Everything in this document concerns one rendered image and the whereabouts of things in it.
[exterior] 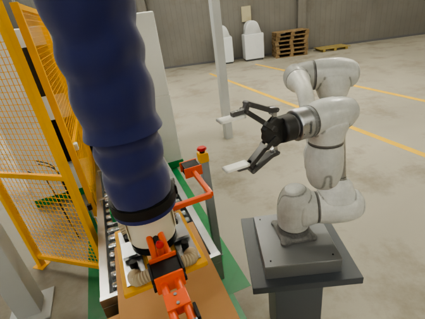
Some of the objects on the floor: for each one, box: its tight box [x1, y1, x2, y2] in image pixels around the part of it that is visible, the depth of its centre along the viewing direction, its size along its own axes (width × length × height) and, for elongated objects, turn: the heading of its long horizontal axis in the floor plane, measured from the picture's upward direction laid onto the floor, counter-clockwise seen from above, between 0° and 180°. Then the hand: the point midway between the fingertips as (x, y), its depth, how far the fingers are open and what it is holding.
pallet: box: [313, 44, 350, 53], centre depth 1114 cm, size 117×81×11 cm
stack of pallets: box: [271, 28, 309, 59], centre depth 1100 cm, size 125×86×89 cm
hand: (225, 145), depth 72 cm, fingers open, 13 cm apart
